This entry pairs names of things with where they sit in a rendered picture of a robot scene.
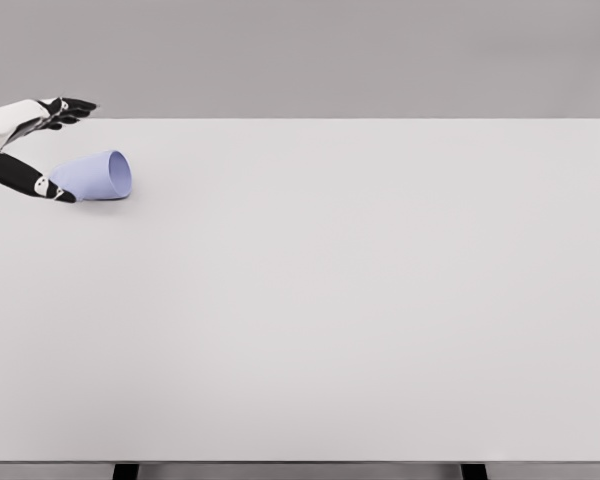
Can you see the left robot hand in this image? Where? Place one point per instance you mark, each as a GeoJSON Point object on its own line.
{"type": "Point", "coordinates": [5, 124]}

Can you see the light blue cup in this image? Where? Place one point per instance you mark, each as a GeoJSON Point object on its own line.
{"type": "Point", "coordinates": [92, 175]}

